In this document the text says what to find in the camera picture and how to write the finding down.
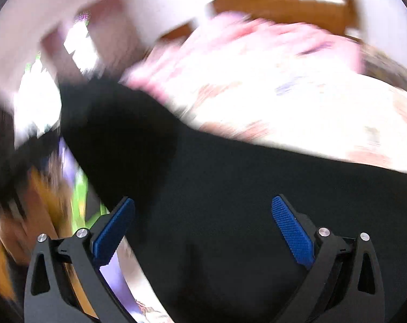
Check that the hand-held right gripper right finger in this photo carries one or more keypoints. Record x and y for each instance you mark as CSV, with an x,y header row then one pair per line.
x,y
292,234

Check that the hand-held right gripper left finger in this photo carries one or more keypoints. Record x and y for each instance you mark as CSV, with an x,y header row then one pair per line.
x,y
112,234

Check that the black pants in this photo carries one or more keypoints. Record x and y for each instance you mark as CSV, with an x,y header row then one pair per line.
x,y
223,225

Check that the green printed cushion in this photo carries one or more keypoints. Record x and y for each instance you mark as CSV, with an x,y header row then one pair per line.
x,y
80,202

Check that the floral blanket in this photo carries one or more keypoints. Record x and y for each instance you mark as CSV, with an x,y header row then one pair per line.
x,y
324,114

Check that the pink quilt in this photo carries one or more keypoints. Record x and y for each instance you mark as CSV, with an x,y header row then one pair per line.
x,y
257,50

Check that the wooden headboard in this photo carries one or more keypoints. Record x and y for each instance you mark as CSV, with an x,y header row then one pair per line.
x,y
284,3

